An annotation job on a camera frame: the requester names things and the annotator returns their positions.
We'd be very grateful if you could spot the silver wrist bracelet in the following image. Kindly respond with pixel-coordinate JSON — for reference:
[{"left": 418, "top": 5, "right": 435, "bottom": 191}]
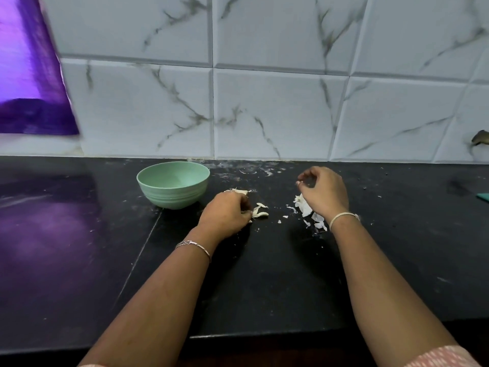
[
  {"left": 329, "top": 212, "right": 362, "bottom": 233},
  {"left": 175, "top": 239, "right": 212, "bottom": 261}
]

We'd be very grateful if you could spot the pink patterned right sleeve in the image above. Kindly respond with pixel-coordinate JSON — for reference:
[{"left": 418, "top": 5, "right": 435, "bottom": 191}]
[{"left": 402, "top": 345, "right": 481, "bottom": 367}]

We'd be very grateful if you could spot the person's right hand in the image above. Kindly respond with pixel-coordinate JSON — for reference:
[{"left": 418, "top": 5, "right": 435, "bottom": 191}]
[{"left": 295, "top": 165, "right": 351, "bottom": 228}]

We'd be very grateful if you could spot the silver right wrist bracelet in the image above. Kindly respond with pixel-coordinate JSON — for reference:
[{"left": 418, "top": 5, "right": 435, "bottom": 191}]
[{"left": 329, "top": 212, "right": 362, "bottom": 233}]

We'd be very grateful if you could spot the garlic clove cluster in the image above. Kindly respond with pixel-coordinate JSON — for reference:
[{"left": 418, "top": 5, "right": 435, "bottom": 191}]
[{"left": 251, "top": 201, "right": 271, "bottom": 222}]

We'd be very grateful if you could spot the mint green bowl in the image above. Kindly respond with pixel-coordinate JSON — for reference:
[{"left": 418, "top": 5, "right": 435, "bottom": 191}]
[{"left": 136, "top": 160, "right": 212, "bottom": 211}]

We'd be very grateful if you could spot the person's right forearm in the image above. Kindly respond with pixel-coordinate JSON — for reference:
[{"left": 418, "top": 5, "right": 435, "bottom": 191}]
[{"left": 330, "top": 216, "right": 459, "bottom": 362}]

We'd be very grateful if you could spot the pile of white garlic peels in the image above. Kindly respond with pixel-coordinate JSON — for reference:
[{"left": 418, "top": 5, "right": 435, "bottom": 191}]
[{"left": 286, "top": 193, "right": 330, "bottom": 233}]

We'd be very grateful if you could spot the silver left wrist bracelet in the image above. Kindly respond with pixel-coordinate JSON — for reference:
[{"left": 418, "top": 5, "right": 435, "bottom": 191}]
[{"left": 175, "top": 239, "right": 212, "bottom": 261}]

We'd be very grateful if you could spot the person's left forearm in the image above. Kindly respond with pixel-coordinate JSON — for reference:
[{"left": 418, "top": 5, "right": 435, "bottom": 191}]
[{"left": 76, "top": 234, "right": 219, "bottom": 367}]

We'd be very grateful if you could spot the purple cloth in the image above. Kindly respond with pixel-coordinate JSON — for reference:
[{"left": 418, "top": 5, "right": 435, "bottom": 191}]
[{"left": 0, "top": 0, "right": 80, "bottom": 136}]

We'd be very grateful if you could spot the person's left hand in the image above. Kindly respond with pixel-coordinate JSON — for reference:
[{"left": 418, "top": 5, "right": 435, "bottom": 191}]
[{"left": 196, "top": 189, "right": 254, "bottom": 245}]

